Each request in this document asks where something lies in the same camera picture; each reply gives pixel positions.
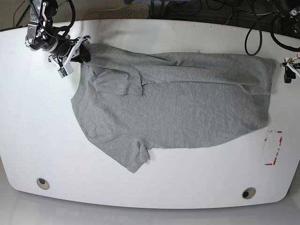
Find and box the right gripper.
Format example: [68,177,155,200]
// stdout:
[50,40,91,63]

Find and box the grey t-shirt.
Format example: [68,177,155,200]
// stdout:
[71,44,276,173]

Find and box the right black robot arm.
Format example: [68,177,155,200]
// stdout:
[26,0,75,58]

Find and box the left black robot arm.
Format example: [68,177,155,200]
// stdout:
[75,0,300,56]

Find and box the red tape marking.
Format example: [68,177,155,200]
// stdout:
[262,130,283,165]

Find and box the right table grommet hole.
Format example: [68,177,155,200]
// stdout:
[242,187,256,200]

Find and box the table grommet hole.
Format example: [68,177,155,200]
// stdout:
[37,178,50,190]
[242,187,256,200]

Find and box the left table grommet hole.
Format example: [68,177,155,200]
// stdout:
[37,178,50,190]

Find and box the yellow cable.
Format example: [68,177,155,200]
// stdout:
[81,0,126,21]

